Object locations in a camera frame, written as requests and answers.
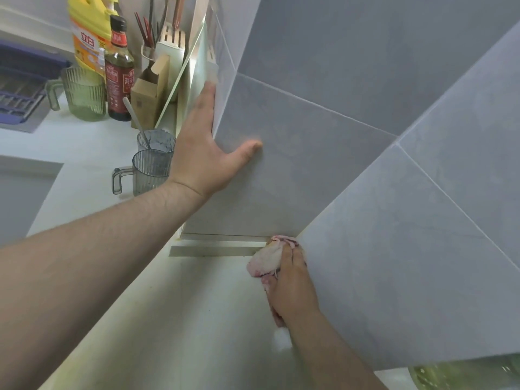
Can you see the white countertop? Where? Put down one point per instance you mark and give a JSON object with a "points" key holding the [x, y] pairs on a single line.
{"points": [[81, 138]]}

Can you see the steel sink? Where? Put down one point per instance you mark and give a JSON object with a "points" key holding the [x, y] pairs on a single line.
{"points": [[28, 121]]}

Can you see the brown chopstick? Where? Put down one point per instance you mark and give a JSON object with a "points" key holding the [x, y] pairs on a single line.
{"points": [[142, 30]]}

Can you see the yellow detergent bottle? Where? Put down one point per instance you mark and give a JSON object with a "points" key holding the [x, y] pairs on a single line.
{"points": [[85, 36]]}

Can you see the small brown cardboard box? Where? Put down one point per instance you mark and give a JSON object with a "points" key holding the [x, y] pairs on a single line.
{"points": [[148, 101]]}

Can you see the clear bottle yellowish oil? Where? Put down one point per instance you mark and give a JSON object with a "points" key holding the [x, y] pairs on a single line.
{"points": [[467, 375]]}

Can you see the person's right hand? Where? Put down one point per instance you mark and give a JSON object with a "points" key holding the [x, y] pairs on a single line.
{"points": [[292, 288]]}

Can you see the pink dish cloth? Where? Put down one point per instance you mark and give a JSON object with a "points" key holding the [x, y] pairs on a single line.
{"points": [[266, 259]]}

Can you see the green tinted ribbed glass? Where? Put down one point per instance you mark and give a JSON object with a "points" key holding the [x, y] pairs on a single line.
{"points": [[85, 97]]}

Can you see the beige spatula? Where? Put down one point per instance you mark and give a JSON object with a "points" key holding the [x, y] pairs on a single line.
{"points": [[178, 12]]}

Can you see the dark sauce bottle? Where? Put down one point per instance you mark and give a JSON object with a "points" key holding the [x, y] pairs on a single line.
{"points": [[118, 77]]}

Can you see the person's left hand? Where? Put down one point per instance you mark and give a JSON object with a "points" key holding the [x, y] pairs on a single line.
{"points": [[199, 158]]}

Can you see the person's right forearm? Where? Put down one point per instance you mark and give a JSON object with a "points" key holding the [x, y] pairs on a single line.
{"points": [[333, 357]]}

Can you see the dark tinted drinking glass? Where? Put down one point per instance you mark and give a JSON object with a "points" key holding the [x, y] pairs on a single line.
{"points": [[150, 170]]}

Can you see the dark sink drain basket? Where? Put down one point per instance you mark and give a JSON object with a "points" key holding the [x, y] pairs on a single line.
{"points": [[24, 69]]}

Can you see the clear textured drinking glass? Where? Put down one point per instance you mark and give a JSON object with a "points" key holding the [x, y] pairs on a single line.
{"points": [[160, 140]]}

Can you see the pale green cutting board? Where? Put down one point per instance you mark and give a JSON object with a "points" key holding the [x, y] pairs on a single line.
{"points": [[191, 77]]}

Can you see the beige utensil holder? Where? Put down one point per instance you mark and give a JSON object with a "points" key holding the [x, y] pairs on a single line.
{"points": [[172, 48]]}

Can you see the person's left forearm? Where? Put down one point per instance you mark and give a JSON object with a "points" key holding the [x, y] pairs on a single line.
{"points": [[81, 272]]}

